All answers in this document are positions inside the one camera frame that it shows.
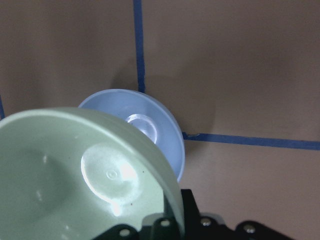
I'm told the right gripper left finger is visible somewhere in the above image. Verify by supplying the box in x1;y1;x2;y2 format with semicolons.
94;212;180;240

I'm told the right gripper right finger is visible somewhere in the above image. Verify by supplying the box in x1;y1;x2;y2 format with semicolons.
181;189;291;240

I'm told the green bowl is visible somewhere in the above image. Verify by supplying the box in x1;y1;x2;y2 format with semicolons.
0;107;185;240

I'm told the blue bowl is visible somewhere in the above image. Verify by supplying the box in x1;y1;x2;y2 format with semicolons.
78;89;186;182

